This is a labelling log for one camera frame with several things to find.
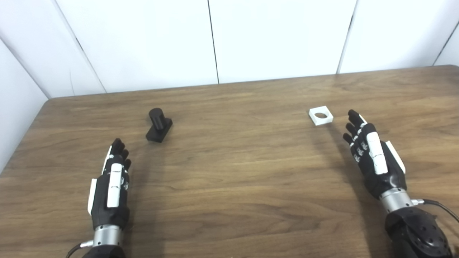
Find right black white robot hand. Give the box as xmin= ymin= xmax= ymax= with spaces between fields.
xmin=342 ymin=109 xmax=407 ymax=200

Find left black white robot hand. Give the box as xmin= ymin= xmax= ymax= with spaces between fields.
xmin=87 ymin=138 xmax=132 ymax=230

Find white square piece with hole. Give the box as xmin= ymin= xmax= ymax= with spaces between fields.
xmin=309 ymin=106 xmax=333 ymax=126

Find black peg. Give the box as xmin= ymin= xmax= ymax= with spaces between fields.
xmin=146 ymin=108 xmax=173 ymax=143

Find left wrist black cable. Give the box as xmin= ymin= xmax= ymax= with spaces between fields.
xmin=66 ymin=241 xmax=94 ymax=258

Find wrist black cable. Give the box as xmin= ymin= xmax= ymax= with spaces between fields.
xmin=66 ymin=241 xmax=94 ymax=258
xmin=412 ymin=199 xmax=459 ymax=223

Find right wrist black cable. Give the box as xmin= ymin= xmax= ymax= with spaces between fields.
xmin=412 ymin=199 xmax=459 ymax=223

